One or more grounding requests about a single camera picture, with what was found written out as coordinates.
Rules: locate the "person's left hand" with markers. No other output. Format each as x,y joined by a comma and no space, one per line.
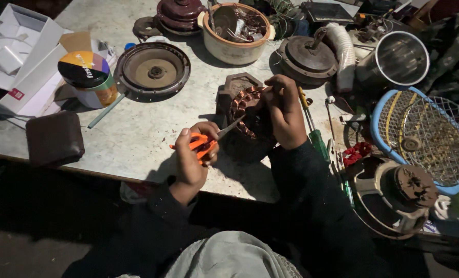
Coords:
189,162

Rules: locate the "person's right hand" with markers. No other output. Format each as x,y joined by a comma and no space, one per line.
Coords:
287,112

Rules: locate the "person's right fingers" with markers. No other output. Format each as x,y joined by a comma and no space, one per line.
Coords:
271,90

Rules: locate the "copper wound motor stator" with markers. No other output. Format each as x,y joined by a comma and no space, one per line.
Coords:
250,119

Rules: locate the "rusty motor housing with shaft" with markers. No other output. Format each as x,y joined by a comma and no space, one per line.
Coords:
307,58

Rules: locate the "beige bowl with parts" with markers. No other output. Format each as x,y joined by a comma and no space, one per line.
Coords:
235,34

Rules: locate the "red fabric scraps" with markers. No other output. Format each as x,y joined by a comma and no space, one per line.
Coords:
356,152

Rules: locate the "maroon motor housing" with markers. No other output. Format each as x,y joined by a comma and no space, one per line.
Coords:
179,15

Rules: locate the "round fan motor cover plate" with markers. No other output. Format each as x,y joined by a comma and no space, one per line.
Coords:
152,70

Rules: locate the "shiny steel pot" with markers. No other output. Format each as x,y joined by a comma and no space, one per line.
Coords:
397,60

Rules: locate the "blue bottle cap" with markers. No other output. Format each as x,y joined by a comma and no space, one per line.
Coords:
130,46

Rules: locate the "grey plastic rod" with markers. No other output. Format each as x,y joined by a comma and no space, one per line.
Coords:
106,111

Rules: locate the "grey cloth on lap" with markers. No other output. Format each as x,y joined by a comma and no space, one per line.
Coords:
229,256

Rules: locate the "colourful lidded tin can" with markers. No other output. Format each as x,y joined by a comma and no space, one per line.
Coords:
87,79

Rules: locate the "dark brown rectangular block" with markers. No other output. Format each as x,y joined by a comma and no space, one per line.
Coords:
54,138

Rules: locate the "white open cardboard box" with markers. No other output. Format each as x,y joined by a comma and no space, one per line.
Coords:
17,61

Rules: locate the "beige fan motor bracket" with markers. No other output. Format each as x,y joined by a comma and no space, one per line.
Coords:
393,197

